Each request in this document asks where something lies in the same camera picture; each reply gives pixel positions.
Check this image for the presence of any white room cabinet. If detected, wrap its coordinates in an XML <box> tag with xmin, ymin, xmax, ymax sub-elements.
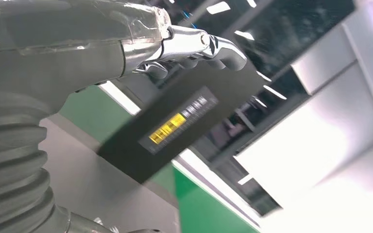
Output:
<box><xmin>235</xmin><ymin>0</ymin><xmax>373</xmax><ymax>233</ymax></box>

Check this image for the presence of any black inbound scanner machine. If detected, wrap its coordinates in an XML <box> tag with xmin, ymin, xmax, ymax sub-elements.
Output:
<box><xmin>38</xmin><ymin>61</ymin><xmax>266</xmax><ymax>233</ymax></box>

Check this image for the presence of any green conveyor belt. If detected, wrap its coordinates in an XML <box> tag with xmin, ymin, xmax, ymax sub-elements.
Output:
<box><xmin>59</xmin><ymin>85</ymin><xmax>261</xmax><ymax>233</ymax></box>

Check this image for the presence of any black yellow machine label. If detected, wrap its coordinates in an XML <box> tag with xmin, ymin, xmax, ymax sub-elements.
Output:
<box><xmin>138</xmin><ymin>86</ymin><xmax>220</xmax><ymax>155</ymax></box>

